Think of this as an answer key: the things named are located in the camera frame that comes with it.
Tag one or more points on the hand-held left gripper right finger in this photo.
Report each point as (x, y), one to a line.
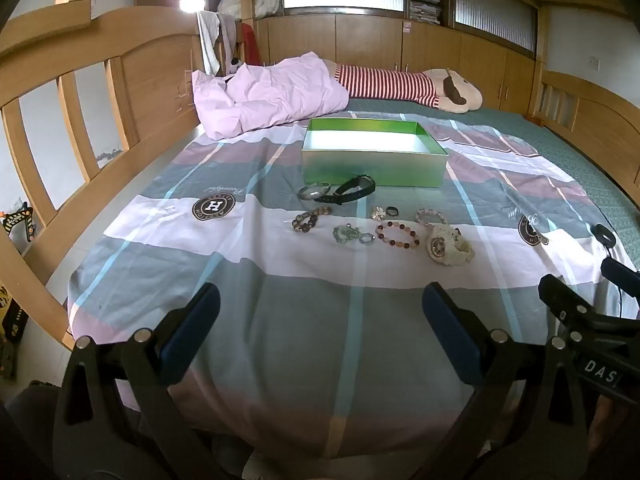
(450, 332)

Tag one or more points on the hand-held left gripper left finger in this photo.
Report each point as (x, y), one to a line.
(192, 327)

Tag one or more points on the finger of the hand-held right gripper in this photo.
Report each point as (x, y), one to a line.
(622, 277)
(562, 297)

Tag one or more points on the white wristwatch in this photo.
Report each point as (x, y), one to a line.
(450, 247)

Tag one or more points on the silver flower brooch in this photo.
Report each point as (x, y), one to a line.
(377, 213)

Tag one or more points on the green cardboard box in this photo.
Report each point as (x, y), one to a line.
(370, 167)

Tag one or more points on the plaid bedsheet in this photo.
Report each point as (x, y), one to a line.
(300, 335)

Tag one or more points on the wooden bed footboard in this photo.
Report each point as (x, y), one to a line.
(600, 120)

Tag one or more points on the green bed mat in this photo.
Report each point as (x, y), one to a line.
(550, 135)

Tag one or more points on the silver bangle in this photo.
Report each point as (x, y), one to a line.
(304, 194)

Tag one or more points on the black wristwatch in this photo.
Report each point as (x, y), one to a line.
(350, 189)

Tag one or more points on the yellow black toy excavator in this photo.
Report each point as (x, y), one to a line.
(20, 220)

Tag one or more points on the pink pillow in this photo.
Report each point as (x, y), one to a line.
(270, 95)

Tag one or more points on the wooden bed headboard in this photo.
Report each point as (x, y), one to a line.
(145, 80)

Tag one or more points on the striped shirt plush toy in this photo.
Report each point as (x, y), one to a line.
(390, 85)

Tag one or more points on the small black white plush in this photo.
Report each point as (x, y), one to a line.
(236, 66)

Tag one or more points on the white hanging garment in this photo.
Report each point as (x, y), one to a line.
(207, 40)

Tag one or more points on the red hanging garment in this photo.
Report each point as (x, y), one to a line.
(251, 45)

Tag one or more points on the grey hanging garment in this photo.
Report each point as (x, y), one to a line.
(227, 35)

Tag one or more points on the narrow frosted glass window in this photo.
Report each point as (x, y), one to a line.
(495, 10)

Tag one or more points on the white wall socket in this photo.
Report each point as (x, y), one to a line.
(594, 62)

